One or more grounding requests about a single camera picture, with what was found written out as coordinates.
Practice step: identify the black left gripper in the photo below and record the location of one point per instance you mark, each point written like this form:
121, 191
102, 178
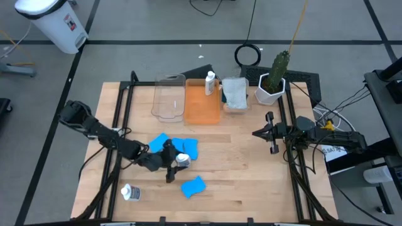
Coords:
158, 161

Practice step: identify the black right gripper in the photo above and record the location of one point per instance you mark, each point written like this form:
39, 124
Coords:
280, 132

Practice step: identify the white plastic restorer bottle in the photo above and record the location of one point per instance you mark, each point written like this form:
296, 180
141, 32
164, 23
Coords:
132, 192
183, 160
209, 84

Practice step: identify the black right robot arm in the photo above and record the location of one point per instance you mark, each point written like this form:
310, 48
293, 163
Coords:
339, 138

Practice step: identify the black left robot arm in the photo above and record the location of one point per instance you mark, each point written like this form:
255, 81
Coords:
100, 133

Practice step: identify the white plant pot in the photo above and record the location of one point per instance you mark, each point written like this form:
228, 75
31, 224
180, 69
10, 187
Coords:
264, 97

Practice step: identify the small clear plastic bin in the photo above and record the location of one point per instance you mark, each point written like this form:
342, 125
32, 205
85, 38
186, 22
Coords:
235, 110

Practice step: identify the orange plastic bin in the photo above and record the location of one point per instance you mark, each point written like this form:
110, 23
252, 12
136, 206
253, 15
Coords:
201, 108

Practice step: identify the black table clamp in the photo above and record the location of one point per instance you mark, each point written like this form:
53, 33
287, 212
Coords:
162, 221
251, 222

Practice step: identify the large clear plastic bin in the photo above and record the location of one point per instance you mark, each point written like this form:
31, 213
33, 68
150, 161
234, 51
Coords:
168, 100

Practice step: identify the white printed paper sheet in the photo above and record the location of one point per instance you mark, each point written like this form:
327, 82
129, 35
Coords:
334, 155

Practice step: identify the black flat sheet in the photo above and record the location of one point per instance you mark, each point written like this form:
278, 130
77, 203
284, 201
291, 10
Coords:
201, 73

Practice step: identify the black metal stand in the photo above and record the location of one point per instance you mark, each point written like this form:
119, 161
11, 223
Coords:
367, 150

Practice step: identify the grey cylinder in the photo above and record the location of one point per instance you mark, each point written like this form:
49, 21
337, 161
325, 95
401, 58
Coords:
377, 174

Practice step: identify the black side desk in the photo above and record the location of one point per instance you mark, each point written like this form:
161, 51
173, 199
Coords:
381, 94

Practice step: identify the black equipment piece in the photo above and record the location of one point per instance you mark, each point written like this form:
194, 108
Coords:
3, 108

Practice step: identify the grey stand base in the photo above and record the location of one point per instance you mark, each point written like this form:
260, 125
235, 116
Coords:
19, 69

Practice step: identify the white pedal trash can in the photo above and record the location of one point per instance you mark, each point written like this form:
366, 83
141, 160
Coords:
53, 25

